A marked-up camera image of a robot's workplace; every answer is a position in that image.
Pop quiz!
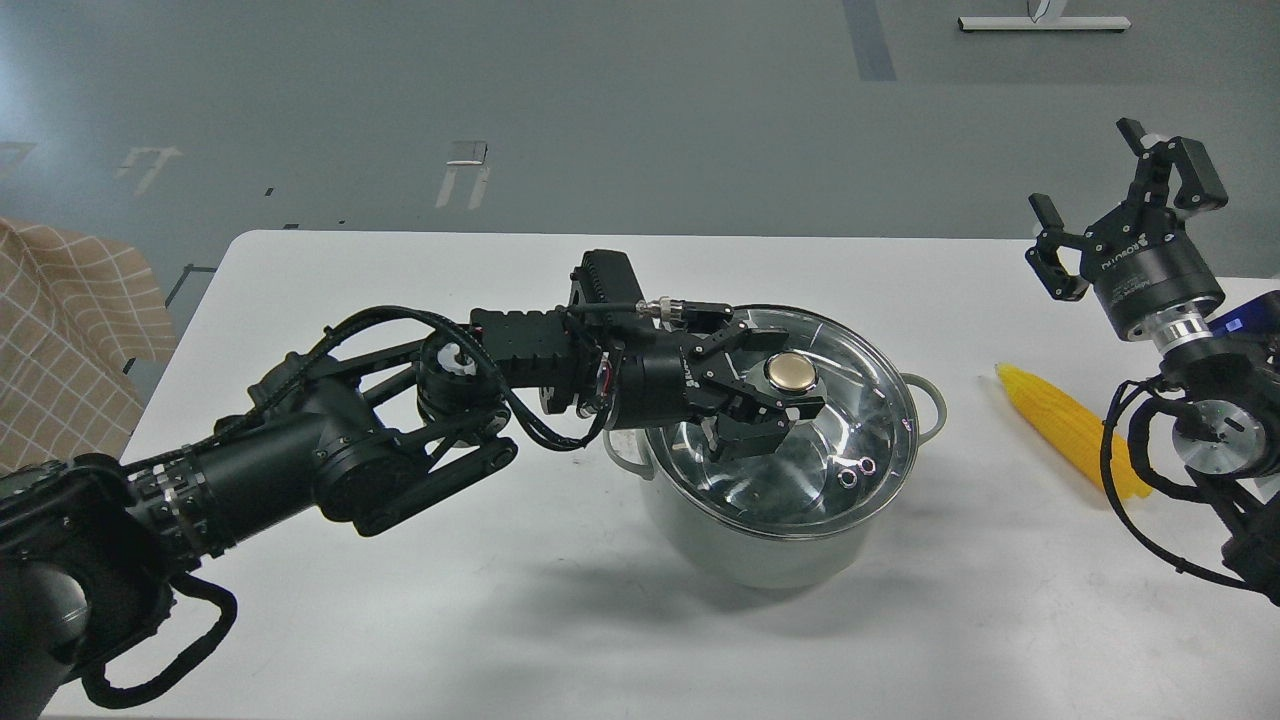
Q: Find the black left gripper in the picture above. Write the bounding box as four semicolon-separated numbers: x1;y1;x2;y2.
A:
605;322;827;462

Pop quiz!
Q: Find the beige checkered cloth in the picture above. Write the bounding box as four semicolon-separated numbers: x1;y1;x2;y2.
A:
1;219;177;473

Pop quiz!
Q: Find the white table base bar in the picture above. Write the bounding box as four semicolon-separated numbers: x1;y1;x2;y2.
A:
956;1;1132;33

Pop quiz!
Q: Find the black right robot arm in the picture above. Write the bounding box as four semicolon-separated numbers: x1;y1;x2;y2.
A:
1025;118;1279;603

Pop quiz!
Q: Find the grey steel cooking pot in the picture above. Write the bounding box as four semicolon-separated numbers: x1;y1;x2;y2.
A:
602;304;948;591

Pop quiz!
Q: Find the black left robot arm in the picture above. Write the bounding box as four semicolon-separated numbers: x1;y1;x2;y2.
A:
1;250;826;719

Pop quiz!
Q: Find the yellow corn cob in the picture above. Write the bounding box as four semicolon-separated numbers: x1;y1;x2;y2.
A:
995;363;1105;493

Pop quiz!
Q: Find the glass pot lid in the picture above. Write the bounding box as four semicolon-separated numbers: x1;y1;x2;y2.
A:
635;304;927;539

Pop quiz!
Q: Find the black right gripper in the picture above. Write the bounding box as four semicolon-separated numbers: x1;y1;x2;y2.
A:
1025;118;1229;342

